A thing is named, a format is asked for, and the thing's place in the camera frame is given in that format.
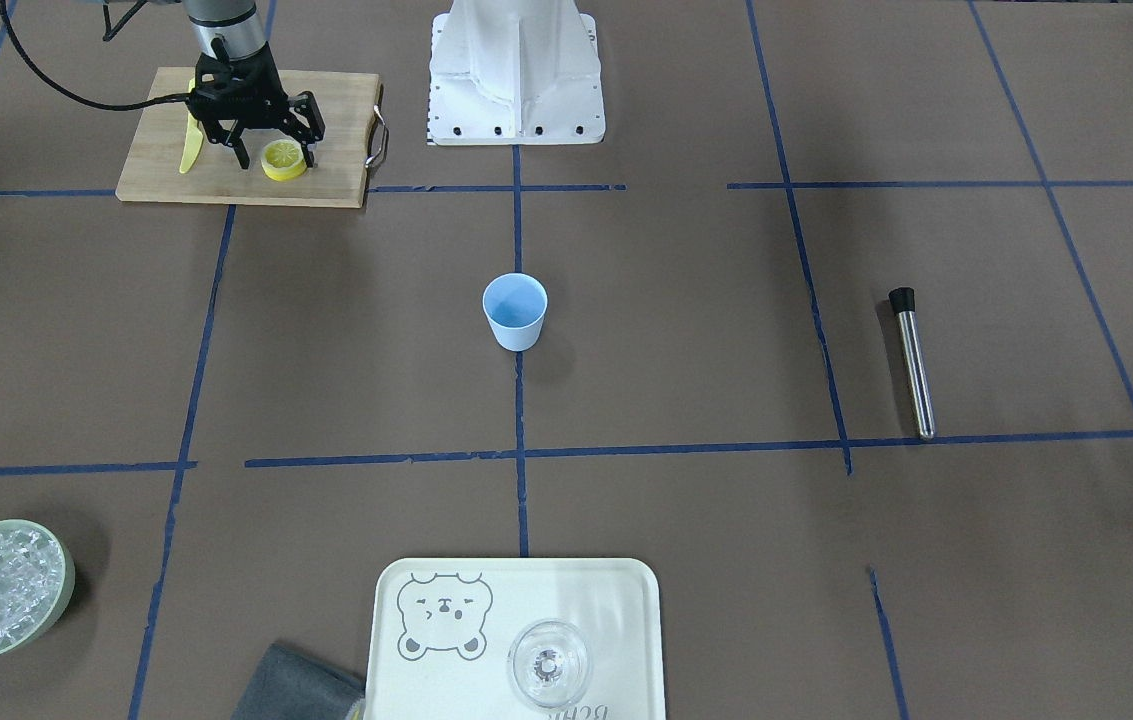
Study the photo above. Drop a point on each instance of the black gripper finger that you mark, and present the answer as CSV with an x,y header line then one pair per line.
x,y
305,124
235,143

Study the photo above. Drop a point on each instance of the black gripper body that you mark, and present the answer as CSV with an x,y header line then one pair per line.
x,y
304,110

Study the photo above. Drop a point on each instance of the yellow lemon half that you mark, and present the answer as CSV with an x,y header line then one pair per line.
x,y
284,160

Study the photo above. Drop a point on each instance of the metal muddler black tip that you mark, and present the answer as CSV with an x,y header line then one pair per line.
x,y
902,302

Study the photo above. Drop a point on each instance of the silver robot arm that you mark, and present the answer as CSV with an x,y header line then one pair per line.
x,y
236,24

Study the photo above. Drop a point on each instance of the light blue paper cup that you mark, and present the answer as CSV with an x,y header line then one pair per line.
x,y
515,305

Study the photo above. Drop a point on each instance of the wooden cutting board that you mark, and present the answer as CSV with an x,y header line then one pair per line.
x,y
338,180

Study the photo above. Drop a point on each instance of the yellow plastic knife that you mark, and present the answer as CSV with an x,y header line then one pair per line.
x,y
192,143

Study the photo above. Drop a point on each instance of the cream bear tray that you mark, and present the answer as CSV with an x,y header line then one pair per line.
x,y
442,629

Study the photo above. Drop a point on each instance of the grey folded cloth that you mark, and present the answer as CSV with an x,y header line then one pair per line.
x,y
287,684

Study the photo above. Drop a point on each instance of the clear wine glass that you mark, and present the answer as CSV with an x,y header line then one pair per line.
x,y
549,665

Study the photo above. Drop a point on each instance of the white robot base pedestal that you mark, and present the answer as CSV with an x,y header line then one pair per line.
x,y
515,73

